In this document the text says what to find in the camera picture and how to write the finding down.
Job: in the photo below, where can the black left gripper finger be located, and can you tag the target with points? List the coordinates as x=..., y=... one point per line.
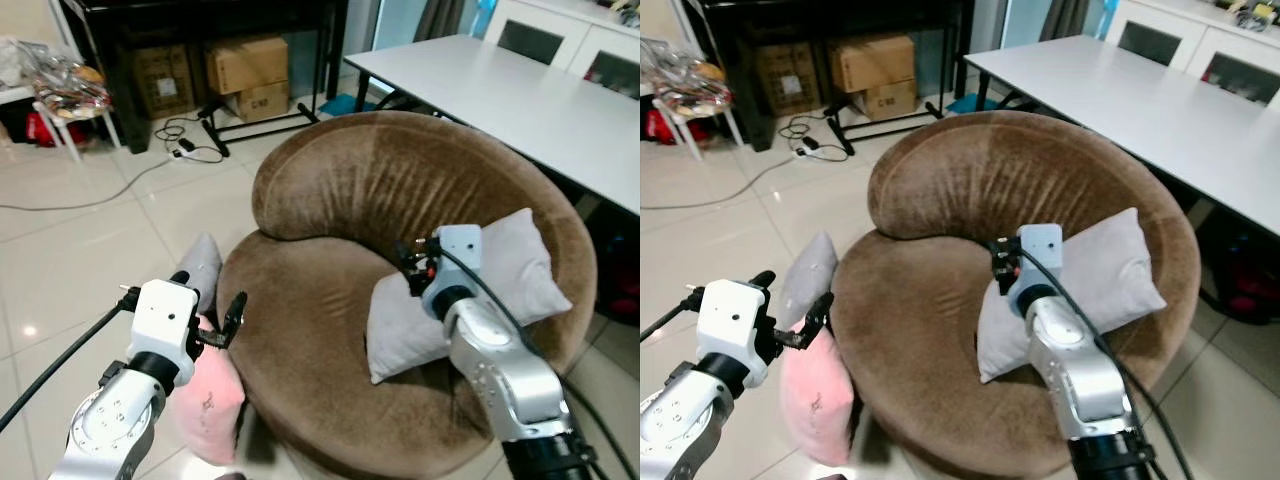
x=181, y=277
x=822, y=315
x=236, y=315
x=763, y=280

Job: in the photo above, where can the pink pillow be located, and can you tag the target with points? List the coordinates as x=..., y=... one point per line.
x=815, y=400
x=208, y=400

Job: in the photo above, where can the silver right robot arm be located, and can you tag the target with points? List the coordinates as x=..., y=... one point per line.
x=500, y=370
x=1075, y=380

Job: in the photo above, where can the brown round velvet sofa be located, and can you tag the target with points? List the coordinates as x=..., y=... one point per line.
x=330, y=200
x=940, y=200

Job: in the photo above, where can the teal floor mat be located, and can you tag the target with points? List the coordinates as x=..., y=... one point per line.
x=970, y=103
x=345, y=103

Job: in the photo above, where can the black and red bag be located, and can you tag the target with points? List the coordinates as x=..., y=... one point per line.
x=620, y=270
x=1245, y=270

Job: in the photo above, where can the white stool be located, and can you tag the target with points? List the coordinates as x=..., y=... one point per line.
x=70, y=125
x=700, y=122

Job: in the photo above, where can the long white table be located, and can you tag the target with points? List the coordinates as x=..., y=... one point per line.
x=1130, y=100
x=500, y=95

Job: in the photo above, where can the small brown cardboard box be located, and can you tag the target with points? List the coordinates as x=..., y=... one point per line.
x=885, y=100
x=262, y=102

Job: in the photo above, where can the dark printed cardboard box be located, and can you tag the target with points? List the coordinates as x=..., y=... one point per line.
x=162, y=80
x=788, y=80

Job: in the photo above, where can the clear plastic bag pile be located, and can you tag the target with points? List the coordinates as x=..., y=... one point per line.
x=685, y=75
x=60, y=75

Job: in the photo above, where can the large brown cardboard box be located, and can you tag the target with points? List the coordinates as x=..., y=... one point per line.
x=875, y=62
x=248, y=62

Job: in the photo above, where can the black keyboard stand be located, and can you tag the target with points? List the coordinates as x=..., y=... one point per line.
x=200, y=15
x=830, y=15

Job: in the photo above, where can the white glass-door cabinet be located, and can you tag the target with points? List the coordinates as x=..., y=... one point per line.
x=1190, y=30
x=580, y=35

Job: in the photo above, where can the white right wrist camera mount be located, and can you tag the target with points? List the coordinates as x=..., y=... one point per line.
x=1042, y=255
x=460, y=255

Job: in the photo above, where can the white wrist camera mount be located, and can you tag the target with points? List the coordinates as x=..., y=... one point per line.
x=460, y=255
x=165, y=320
x=730, y=320
x=1042, y=255

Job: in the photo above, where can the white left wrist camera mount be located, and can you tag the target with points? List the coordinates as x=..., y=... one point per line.
x=730, y=320
x=165, y=320

